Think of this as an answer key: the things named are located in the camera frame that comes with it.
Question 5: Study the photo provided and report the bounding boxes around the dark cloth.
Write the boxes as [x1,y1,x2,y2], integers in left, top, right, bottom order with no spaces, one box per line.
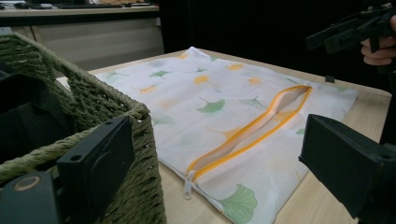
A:
[0,61,77,164]

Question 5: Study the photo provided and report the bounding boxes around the white leaf-print laundry bag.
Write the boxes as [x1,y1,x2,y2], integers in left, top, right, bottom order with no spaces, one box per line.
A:
[93,46,360,224]

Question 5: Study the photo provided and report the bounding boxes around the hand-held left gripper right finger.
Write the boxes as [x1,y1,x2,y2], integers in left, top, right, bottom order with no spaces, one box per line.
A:
[298,113,396,224]

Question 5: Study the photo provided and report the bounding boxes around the green woven basket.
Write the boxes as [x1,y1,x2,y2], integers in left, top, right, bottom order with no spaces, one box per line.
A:
[0,32,168,224]

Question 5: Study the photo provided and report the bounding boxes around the black keyboard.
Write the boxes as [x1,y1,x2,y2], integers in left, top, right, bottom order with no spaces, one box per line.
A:
[54,1,125,9]

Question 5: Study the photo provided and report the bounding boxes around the black curtain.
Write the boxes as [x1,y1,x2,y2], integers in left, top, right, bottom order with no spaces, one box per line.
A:
[158,0,396,92]

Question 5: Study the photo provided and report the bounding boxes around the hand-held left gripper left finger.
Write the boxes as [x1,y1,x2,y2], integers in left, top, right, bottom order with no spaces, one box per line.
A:
[56,115,136,224]

